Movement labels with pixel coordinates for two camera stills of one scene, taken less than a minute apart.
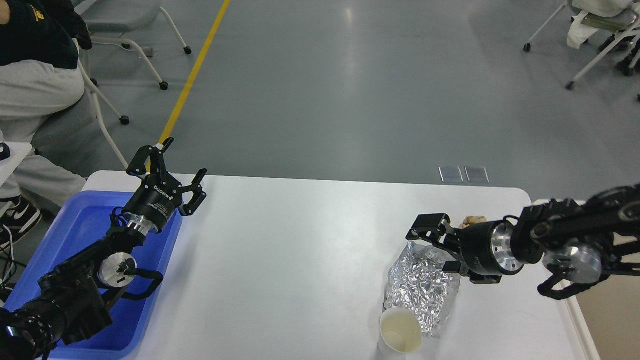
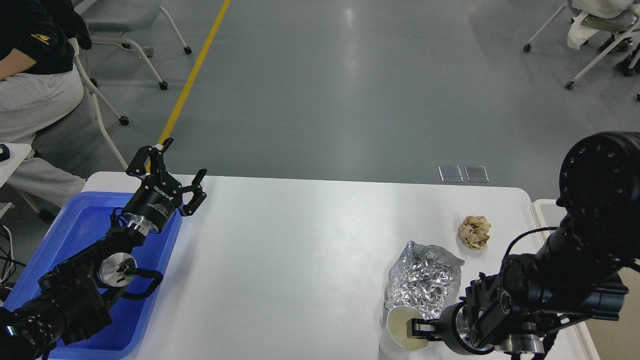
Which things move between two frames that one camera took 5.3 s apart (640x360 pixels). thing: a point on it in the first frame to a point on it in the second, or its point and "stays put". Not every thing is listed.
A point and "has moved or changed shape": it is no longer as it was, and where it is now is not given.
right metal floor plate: (476, 174) stays put
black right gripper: (483, 250) to (454, 327)
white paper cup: (400, 334) has moved or changed shape
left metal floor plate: (451, 174) stays put
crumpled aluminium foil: (416, 281) stays put
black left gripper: (158, 196) stays put
